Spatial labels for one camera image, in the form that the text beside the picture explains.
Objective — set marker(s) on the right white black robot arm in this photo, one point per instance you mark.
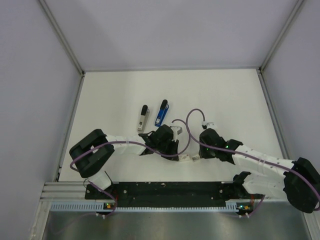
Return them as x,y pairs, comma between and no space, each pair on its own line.
295,181

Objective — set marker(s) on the blue black stapler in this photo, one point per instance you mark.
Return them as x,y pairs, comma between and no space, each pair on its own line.
164,107

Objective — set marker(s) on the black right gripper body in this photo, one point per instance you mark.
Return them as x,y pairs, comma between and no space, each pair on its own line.
207,152

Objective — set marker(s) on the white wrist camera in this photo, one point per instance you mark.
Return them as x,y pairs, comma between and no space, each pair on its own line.
208,125
177,130

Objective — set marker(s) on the white red staple box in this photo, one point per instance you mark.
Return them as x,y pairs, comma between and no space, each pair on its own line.
184,158

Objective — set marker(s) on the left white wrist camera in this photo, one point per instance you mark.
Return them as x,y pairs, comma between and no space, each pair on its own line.
177,130

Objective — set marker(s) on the grey black stapler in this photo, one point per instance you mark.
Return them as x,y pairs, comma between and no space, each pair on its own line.
143,118

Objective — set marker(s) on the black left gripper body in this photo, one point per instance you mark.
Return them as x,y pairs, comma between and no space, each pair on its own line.
168,147

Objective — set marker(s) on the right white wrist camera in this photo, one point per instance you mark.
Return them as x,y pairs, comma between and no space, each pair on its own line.
208,125

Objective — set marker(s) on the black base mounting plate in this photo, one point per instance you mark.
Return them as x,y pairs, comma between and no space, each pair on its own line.
175,194

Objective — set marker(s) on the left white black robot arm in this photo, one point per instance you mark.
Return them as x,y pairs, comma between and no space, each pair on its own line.
91,153

